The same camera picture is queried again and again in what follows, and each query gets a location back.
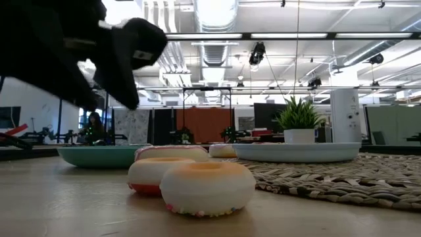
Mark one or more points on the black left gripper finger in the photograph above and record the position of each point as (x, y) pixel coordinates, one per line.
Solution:
(118, 75)
(148, 42)

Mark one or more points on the cream donut with pink icing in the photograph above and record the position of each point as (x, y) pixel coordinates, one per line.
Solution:
(171, 152)

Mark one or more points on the cream donut with red icing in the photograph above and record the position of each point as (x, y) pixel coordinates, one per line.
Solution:
(146, 176)

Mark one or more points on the small cream toy donut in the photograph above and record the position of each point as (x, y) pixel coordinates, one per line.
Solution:
(222, 150)

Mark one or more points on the cream donut with sprinkles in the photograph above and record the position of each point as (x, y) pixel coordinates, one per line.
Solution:
(207, 191)

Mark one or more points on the grey patterned partition panel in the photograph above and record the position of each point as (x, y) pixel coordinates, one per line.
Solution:
(131, 125)

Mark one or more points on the person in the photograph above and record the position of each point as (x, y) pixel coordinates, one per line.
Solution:
(94, 128)

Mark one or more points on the teal plate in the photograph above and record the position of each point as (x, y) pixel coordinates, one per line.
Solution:
(98, 157)

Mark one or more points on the red background bar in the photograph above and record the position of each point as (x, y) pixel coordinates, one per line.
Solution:
(14, 130)

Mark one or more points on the background black robot arms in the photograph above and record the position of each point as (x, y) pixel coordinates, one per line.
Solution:
(46, 135)

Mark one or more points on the orange partition panel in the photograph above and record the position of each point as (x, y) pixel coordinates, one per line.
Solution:
(205, 125)

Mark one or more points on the black monitor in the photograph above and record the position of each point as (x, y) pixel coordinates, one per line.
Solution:
(268, 116)

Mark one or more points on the red box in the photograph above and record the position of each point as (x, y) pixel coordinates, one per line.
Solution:
(261, 132)

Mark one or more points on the green artificial plant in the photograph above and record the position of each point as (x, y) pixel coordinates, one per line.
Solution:
(298, 115)

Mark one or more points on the white plant pot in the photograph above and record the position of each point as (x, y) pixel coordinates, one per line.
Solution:
(299, 136)

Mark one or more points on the pale blue plate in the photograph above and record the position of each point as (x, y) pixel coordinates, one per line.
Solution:
(296, 152)

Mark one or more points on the white cylindrical appliance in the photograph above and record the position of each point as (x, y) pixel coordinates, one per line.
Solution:
(345, 115)

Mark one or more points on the black ceiling spotlight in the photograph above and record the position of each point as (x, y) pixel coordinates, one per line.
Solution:
(376, 59)

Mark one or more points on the round woven placemat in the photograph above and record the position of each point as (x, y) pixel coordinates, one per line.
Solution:
(345, 179)

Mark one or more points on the pale green partition panel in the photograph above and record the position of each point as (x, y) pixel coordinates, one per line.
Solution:
(394, 123)

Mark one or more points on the wall-mounted dark screen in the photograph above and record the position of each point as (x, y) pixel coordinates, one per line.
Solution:
(9, 116)

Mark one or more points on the black hanging camera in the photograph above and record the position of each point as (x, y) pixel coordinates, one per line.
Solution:
(257, 54)

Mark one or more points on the black overhead frame beam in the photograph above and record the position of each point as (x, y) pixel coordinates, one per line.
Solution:
(289, 35)

